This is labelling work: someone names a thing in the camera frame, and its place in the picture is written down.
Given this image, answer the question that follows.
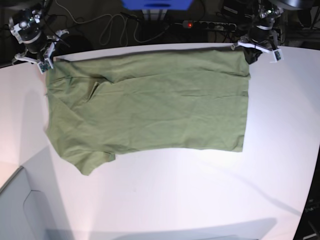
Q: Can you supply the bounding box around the green T-shirt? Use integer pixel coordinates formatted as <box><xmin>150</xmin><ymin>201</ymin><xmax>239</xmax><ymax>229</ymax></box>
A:
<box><xmin>45</xmin><ymin>49</ymin><xmax>251</xmax><ymax>176</ymax></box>

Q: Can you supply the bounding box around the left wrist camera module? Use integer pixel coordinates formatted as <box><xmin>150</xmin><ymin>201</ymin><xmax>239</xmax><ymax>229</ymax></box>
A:
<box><xmin>270</xmin><ymin>48</ymin><xmax>284</xmax><ymax>63</ymax></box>

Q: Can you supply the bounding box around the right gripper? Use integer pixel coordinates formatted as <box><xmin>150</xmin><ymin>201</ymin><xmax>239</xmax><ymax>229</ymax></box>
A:
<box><xmin>13</xmin><ymin>29</ymin><xmax>69</xmax><ymax>64</ymax></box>

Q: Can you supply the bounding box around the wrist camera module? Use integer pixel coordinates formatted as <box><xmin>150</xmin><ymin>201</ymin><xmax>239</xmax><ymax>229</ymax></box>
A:
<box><xmin>37</xmin><ymin>58</ymin><xmax>54</xmax><ymax>75</ymax></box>
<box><xmin>270</xmin><ymin>48</ymin><xmax>284</xmax><ymax>63</ymax></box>

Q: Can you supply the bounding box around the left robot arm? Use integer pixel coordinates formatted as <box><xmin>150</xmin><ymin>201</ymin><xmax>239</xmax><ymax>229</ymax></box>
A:
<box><xmin>230</xmin><ymin>0</ymin><xmax>284</xmax><ymax>65</ymax></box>

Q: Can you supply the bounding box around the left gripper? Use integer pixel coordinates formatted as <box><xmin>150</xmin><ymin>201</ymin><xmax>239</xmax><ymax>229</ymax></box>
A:
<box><xmin>231</xmin><ymin>21</ymin><xmax>278</xmax><ymax>65</ymax></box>

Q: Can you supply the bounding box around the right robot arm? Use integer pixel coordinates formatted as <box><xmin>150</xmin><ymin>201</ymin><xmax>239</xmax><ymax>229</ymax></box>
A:
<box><xmin>0</xmin><ymin>0</ymin><xmax>69</xmax><ymax>73</ymax></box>

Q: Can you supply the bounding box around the blue plastic box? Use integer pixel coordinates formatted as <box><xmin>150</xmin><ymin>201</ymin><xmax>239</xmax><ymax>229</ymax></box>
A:
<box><xmin>122</xmin><ymin>0</ymin><xmax>193</xmax><ymax>11</ymax></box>

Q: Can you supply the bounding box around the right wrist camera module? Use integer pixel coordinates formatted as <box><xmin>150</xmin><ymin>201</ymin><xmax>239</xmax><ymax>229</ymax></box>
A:
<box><xmin>37</xmin><ymin>58</ymin><xmax>54</xmax><ymax>75</ymax></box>

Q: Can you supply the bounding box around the black power strip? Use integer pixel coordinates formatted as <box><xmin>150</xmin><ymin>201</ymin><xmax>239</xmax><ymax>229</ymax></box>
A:
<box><xmin>182</xmin><ymin>20</ymin><xmax>237</xmax><ymax>32</ymax></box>

